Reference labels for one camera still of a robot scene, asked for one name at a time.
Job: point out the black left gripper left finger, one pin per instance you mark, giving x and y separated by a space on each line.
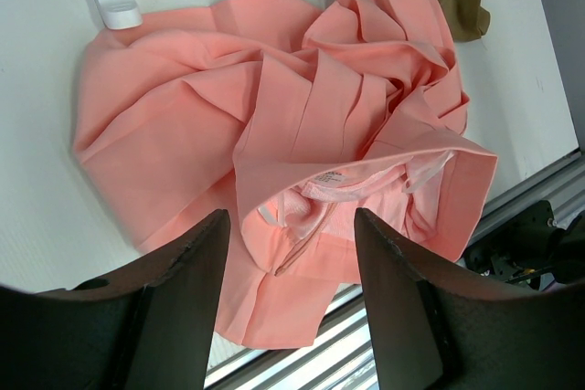
151 321

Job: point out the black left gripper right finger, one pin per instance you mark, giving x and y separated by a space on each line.
411 340

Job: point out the pink pleated skirt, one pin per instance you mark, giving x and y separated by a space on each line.
290 117

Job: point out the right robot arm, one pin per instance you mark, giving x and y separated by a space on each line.
530 250

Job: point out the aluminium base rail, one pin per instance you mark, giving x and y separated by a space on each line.
341 356

